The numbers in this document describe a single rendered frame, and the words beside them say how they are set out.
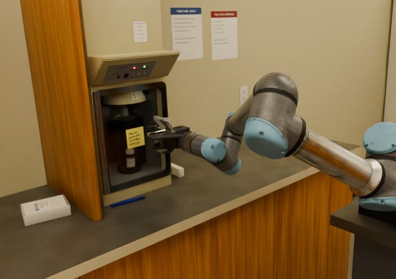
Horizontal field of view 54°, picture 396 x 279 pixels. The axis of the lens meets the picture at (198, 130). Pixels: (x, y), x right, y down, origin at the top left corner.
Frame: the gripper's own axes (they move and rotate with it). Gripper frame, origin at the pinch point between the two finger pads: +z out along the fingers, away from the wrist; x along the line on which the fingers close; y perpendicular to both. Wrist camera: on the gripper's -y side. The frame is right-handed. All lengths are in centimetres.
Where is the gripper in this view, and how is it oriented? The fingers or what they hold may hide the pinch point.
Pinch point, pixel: (154, 133)
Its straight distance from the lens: 153.8
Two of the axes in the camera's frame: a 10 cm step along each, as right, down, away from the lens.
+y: 7.7, -1.9, 6.1
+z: -6.3, -1.7, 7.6
